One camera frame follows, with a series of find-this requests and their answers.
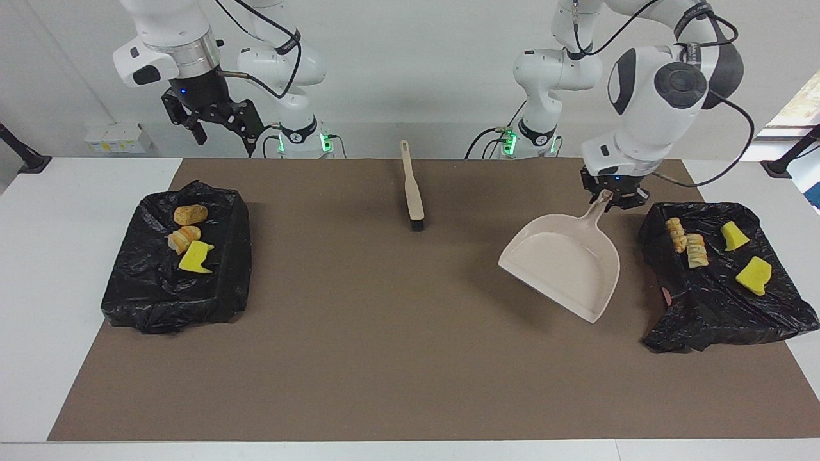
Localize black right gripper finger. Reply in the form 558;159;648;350
161;88;209;146
215;99;265;158

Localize pale toy pastry piece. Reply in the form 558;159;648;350
665;218;687;254
685;233;710;269
167;225;202;255

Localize beige plastic dustpan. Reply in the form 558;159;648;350
498;190;621;325

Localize brown toy bread roll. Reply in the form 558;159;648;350
173;204;209;226

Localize curved yellow sponge wedge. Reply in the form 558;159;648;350
720;221;751;252

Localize notched yellow sponge piece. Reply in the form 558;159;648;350
178;240;215;275

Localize oblong yellow sponge piece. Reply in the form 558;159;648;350
735;256;773;297

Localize beige hand brush black bristles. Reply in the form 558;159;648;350
399;140;426;232

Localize black-bagged bin with pink patch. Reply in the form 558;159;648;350
639;202;820;354

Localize black-bagged trash bin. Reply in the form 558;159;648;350
101;180;252;335

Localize bright window with white sill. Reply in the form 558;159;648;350
735;67;820;161

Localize brown paper table mat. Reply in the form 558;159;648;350
48;158;820;442

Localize black right base cable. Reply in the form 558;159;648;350
259;125;283;159

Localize black base cable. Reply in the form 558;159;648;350
259;125;283;159
464;127;513;159

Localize white wall outlet box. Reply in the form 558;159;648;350
84;122;154;154

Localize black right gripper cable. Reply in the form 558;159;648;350
215;0;303;100

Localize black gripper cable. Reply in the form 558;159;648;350
215;0;303;100
572;0;757;189

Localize black left base cable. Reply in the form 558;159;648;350
464;127;513;159

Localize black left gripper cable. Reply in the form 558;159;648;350
572;0;757;189

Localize black camera stand foot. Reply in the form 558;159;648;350
760;124;820;179
0;122;52;174

